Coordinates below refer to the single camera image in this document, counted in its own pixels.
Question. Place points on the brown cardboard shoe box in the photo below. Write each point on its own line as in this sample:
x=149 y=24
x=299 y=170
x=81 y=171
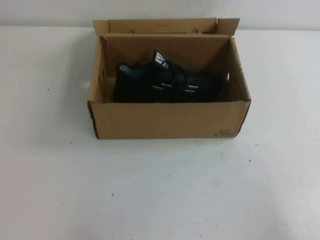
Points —
x=170 y=120

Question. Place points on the black sneaker with grey dashes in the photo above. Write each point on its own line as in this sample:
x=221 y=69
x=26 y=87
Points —
x=150 y=87

